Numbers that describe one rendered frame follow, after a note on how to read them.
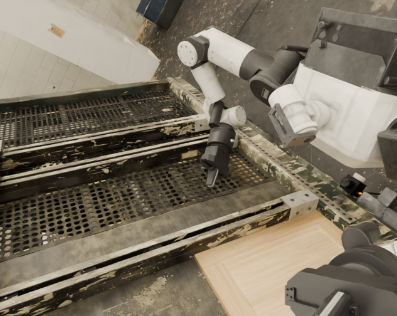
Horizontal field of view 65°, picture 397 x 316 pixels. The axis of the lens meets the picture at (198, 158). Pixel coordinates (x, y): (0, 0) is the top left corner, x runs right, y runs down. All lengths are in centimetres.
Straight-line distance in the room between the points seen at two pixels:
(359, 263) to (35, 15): 423
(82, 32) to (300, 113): 395
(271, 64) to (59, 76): 539
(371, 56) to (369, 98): 8
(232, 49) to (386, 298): 73
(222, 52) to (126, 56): 371
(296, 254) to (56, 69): 547
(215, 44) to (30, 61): 521
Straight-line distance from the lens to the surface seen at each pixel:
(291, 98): 67
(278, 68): 88
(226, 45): 94
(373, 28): 70
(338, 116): 71
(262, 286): 93
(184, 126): 160
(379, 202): 129
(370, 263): 45
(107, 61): 457
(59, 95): 214
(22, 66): 604
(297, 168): 134
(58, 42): 446
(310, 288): 39
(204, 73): 104
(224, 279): 92
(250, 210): 104
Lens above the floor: 193
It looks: 37 degrees down
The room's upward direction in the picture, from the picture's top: 70 degrees counter-clockwise
